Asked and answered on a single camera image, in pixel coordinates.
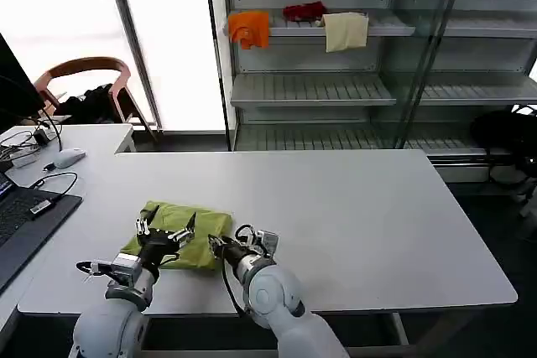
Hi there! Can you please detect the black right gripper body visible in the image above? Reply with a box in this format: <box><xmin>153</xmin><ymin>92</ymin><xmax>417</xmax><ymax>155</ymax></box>
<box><xmin>216</xmin><ymin>236</ymin><xmax>250</xmax><ymax>267</ymax></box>

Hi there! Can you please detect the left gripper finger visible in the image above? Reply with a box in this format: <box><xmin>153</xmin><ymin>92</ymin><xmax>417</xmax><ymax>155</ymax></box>
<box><xmin>133</xmin><ymin>205</ymin><xmax>160</xmax><ymax>237</ymax></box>
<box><xmin>166</xmin><ymin>211</ymin><xmax>197</xmax><ymax>246</ymax></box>

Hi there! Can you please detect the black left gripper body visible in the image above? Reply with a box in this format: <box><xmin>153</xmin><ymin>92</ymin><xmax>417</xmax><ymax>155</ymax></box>
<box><xmin>138</xmin><ymin>229</ymin><xmax>180</xmax><ymax>269</ymax></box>

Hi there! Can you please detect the green shirt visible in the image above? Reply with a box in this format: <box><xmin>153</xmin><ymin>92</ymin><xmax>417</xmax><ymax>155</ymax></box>
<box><xmin>120</xmin><ymin>200</ymin><xmax>235</xmax><ymax>271</ymax></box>

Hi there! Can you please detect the white computer mouse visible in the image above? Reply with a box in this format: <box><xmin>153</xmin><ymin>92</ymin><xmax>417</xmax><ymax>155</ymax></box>
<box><xmin>55</xmin><ymin>148</ymin><xmax>87</xmax><ymax>169</ymax></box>

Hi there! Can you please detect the white labelled usb dongle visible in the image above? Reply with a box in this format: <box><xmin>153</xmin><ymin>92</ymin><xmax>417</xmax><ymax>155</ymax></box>
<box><xmin>29</xmin><ymin>200</ymin><xmax>55</xmax><ymax>217</ymax></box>

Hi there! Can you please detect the black laptop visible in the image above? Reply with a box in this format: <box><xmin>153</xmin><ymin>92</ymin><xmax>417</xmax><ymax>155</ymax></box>
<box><xmin>0</xmin><ymin>171</ymin><xmax>84</xmax><ymax>292</ymax></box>

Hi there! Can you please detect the black bag on chair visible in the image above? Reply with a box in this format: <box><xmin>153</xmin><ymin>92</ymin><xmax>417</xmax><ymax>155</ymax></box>
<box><xmin>56</xmin><ymin>83</ymin><xmax>123</xmax><ymax>124</ymax></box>

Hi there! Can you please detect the brown wooden chair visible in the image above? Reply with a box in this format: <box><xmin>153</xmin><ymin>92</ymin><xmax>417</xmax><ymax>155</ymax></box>
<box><xmin>33</xmin><ymin>56</ymin><xmax>159</xmax><ymax>144</ymax></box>

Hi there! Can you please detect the grey metal shelf rack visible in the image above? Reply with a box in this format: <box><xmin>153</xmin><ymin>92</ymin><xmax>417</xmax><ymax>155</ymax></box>
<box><xmin>203</xmin><ymin>0</ymin><xmax>537</xmax><ymax>183</ymax></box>

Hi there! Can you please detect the black monitor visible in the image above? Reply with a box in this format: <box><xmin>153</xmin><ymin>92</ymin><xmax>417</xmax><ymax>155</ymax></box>
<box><xmin>0</xmin><ymin>33</ymin><xmax>46</xmax><ymax>135</ymax></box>

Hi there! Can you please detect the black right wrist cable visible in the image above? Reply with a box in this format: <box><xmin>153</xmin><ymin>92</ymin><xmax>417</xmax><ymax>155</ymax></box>
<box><xmin>220</xmin><ymin>224</ymin><xmax>253</xmax><ymax>318</ymax></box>

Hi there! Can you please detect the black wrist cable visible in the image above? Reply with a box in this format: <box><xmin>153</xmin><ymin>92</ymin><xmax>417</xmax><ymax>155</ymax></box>
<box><xmin>76</xmin><ymin>261</ymin><xmax>117</xmax><ymax>284</ymax></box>
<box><xmin>220</xmin><ymin>224</ymin><xmax>253</xmax><ymax>318</ymax></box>

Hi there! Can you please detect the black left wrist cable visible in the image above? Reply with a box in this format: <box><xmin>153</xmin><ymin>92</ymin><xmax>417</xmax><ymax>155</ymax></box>
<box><xmin>76</xmin><ymin>261</ymin><xmax>117</xmax><ymax>284</ymax></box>

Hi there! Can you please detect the black dongle cable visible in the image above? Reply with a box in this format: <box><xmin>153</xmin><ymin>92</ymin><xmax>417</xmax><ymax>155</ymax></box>
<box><xmin>29</xmin><ymin>171</ymin><xmax>79</xmax><ymax>208</ymax></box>

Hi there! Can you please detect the grey window frame post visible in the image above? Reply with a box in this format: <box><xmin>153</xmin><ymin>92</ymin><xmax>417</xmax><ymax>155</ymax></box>
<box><xmin>102</xmin><ymin>0</ymin><xmax>164</xmax><ymax>131</ymax></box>

